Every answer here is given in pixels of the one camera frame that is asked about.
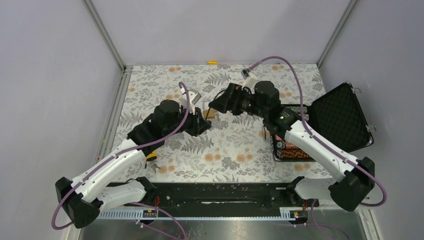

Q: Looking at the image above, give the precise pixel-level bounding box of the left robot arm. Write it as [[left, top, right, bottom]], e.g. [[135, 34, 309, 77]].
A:
[[53, 100, 212, 229]]

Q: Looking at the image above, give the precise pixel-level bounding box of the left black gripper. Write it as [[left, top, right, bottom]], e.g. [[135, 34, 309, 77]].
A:
[[164, 103, 211, 137]]

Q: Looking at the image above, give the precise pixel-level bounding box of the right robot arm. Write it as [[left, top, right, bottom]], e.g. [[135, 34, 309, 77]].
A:
[[208, 81, 375, 212]]

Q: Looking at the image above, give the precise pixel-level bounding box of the purple cable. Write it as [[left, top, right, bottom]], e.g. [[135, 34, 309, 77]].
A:
[[51, 81, 191, 231], [246, 55, 388, 209]]

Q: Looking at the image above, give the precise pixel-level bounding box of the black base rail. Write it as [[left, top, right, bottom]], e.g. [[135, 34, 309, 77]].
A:
[[109, 178, 339, 220]]

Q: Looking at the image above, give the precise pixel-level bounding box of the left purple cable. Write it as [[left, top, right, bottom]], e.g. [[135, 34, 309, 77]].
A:
[[51, 81, 191, 231]]

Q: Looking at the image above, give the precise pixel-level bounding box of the floral table mat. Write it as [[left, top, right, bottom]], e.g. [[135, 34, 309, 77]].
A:
[[113, 63, 330, 183]]

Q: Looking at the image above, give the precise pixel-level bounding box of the brass long-shackle padlock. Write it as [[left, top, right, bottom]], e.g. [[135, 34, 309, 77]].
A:
[[202, 109, 216, 120]]

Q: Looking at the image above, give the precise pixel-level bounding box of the yellow padlock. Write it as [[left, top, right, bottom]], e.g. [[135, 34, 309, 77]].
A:
[[146, 152, 158, 162]]

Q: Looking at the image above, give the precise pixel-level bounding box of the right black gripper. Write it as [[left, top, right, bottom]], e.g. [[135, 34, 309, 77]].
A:
[[208, 82, 268, 119]]

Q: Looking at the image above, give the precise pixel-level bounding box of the black poker chip case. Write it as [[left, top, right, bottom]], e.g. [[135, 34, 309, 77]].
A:
[[285, 81, 374, 153]]

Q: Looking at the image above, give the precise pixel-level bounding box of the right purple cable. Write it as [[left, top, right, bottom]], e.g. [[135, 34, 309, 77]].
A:
[[246, 55, 388, 209]]

